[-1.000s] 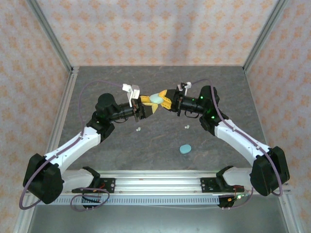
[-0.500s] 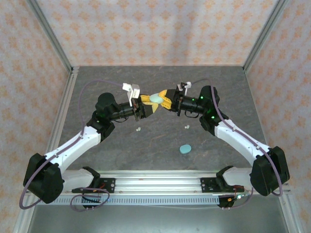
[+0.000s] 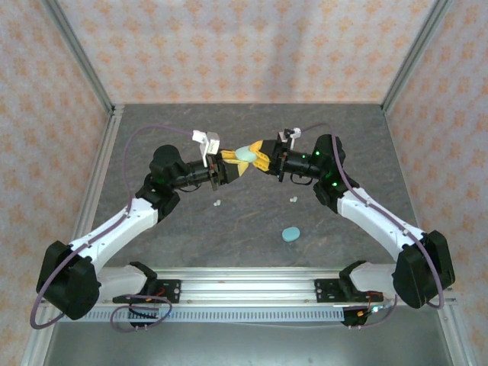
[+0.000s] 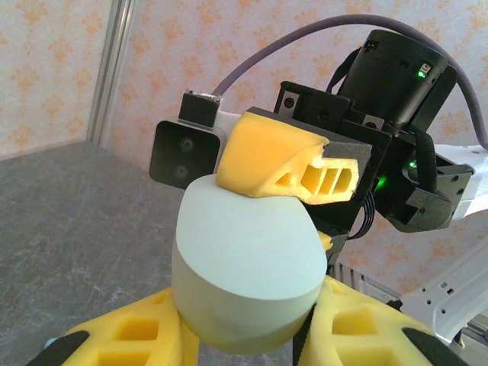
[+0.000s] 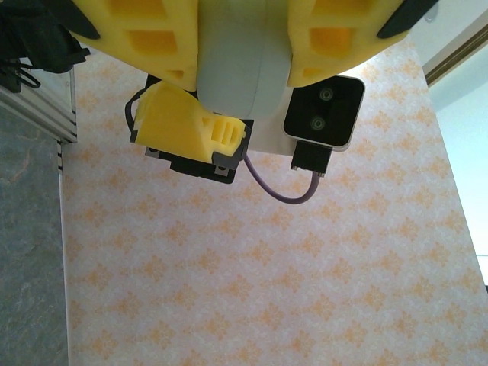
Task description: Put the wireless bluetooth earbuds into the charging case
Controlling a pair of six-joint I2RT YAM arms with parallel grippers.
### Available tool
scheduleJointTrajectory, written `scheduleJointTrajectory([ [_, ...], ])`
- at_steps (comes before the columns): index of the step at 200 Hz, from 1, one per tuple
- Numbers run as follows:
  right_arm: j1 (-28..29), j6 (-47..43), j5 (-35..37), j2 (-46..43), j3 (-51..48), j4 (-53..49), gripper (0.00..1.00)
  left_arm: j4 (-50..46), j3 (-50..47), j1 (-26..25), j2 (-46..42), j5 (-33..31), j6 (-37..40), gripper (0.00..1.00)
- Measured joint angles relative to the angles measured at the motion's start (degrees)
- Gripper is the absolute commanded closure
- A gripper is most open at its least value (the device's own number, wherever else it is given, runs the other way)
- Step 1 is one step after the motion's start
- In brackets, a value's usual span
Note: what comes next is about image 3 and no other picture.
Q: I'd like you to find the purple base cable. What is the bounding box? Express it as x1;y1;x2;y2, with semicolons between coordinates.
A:
109;295;173;333
348;296;398;331

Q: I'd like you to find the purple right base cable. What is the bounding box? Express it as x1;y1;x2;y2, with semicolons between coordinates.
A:
348;296;398;331

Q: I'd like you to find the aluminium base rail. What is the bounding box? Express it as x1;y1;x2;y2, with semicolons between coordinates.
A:
40;266;458;307

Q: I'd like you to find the aluminium frame post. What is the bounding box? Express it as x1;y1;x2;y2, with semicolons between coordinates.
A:
380;0;455;111
40;0;117;115

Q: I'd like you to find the grey sheet metal panel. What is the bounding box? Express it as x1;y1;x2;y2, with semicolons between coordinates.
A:
43;319;457;366

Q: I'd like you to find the aluminium table side rail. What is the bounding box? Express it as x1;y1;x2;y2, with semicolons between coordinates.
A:
436;299;472;366
21;105;125;366

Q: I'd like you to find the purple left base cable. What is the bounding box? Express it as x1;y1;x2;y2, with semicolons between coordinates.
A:
109;295;173;333

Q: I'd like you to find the slotted grey cable duct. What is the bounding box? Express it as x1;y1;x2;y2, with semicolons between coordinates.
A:
82;307;347;324

